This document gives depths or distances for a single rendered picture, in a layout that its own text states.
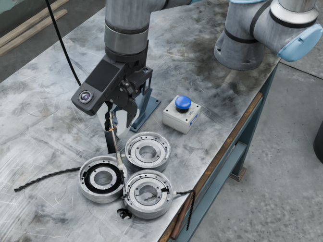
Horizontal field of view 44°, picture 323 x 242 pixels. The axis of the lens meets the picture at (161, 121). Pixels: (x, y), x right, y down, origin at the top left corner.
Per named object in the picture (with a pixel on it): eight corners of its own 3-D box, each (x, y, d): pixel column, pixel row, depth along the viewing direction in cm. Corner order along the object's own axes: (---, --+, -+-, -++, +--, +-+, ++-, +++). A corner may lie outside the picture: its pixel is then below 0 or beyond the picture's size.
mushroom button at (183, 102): (184, 122, 100) (186, 108, 96) (170, 115, 101) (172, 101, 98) (192, 112, 102) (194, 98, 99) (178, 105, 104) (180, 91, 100)
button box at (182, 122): (186, 135, 100) (188, 122, 97) (162, 123, 103) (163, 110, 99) (201, 115, 105) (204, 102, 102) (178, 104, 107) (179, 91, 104)
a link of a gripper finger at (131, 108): (137, 127, 79) (137, 90, 74) (133, 131, 78) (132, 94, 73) (118, 118, 81) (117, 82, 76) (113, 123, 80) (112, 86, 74)
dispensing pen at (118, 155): (116, 194, 83) (99, 114, 81) (121, 187, 87) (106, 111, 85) (126, 192, 82) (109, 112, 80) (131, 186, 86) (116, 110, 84)
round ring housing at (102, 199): (73, 200, 86) (71, 190, 83) (88, 162, 93) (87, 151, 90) (120, 210, 85) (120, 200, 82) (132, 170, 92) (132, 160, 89)
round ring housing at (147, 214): (125, 224, 83) (125, 214, 80) (121, 182, 90) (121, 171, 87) (175, 219, 85) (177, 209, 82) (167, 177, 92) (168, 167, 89)
